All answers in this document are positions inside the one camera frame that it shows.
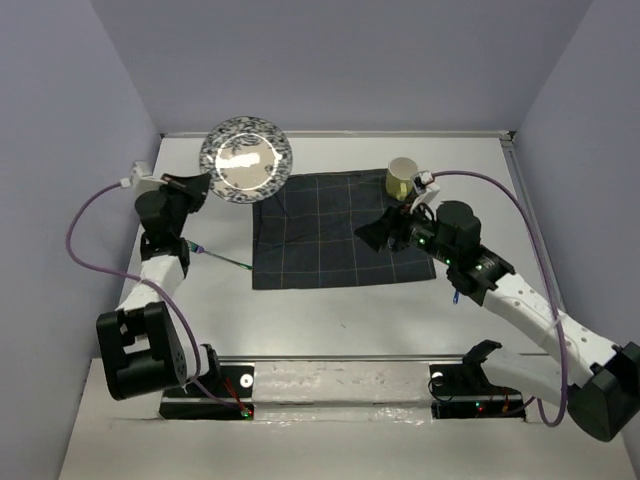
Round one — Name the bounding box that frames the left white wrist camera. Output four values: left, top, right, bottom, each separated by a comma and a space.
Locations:
119, 161, 164, 193

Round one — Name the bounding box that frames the white foam strip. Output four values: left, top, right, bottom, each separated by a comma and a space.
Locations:
252, 361, 431, 406

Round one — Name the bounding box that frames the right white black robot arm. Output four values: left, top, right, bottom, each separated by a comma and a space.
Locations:
355, 201, 639, 442

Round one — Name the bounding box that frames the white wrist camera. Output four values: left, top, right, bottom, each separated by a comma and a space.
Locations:
119, 161, 164, 193
410, 170, 440, 213

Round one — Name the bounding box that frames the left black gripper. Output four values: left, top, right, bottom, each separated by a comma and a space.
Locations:
154, 173, 210, 238

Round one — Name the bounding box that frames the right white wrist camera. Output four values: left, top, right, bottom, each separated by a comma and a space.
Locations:
410, 170, 440, 213

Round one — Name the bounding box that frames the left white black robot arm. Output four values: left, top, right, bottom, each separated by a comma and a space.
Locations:
96, 173, 222, 400

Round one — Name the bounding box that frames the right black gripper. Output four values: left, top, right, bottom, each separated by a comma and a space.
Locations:
353, 196, 456, 266

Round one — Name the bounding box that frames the pale yellow cup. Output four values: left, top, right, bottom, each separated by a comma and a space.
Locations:
385, 157, 419, 201

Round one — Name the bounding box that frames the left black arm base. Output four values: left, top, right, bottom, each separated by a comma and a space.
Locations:
158, 360, 256, 421

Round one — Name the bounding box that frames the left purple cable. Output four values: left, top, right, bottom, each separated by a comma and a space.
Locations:
65, 182, 249, 416

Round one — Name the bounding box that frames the blue white patterned plate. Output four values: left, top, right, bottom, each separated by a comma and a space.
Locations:
199, 116, 293, 204

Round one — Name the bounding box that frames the dark grey checked cloth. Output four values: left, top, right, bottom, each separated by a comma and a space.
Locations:
252, 169, 436, 291

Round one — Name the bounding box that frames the iridescent green fork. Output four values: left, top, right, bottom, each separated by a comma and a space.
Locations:
187, 241, 253, 271

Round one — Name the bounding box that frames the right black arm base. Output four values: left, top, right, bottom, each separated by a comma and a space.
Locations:
427, 340, 531, 420

